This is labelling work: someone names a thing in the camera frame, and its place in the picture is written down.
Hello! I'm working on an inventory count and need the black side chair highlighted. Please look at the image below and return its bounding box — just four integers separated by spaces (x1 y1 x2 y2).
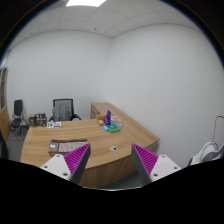
10 99 27 141

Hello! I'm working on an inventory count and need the grey mesh office chair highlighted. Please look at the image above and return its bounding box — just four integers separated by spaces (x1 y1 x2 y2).
49 98 81 121

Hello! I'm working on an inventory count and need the desk cable grommet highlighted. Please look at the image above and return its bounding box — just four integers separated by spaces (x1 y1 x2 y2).
110 146 117 151

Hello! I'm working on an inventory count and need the purple upright package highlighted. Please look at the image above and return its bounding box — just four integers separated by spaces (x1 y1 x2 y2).
104 110 111 125

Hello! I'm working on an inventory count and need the brown cardboard box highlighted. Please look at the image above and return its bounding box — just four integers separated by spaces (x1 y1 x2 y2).
29 114 37 127

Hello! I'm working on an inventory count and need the wooden shelf cabinet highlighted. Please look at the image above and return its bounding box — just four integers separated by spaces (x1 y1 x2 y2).
0 67 10 140

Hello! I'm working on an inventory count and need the folded patterned brown towel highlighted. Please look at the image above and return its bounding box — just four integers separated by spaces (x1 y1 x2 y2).
48 139 88 157

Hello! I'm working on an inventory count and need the clear plastic bag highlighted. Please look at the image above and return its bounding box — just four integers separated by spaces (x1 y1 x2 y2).
111 116 125 127

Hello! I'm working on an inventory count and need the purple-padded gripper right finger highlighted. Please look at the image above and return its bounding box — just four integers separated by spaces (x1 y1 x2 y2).
131 144 180 185

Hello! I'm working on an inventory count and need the ceiling light panel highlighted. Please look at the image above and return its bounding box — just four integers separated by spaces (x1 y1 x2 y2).
66 0 107 7

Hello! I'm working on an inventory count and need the blue flat box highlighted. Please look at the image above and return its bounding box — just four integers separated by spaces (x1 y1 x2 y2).
102 126 112 131

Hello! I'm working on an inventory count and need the green flat box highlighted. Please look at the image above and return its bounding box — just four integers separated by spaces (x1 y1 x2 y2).
109 127 121 133

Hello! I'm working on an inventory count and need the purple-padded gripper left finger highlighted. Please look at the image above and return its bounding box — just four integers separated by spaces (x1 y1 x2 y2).
41 143 91 184

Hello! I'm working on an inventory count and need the small orange box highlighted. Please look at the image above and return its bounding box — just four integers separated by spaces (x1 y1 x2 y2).
98 120 105 126

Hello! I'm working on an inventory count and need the wooden L-shaped desk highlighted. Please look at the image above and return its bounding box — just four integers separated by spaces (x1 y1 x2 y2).
21 102 159 188

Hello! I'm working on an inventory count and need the dark box with items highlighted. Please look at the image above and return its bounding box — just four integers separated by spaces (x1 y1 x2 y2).
35 113 47 126

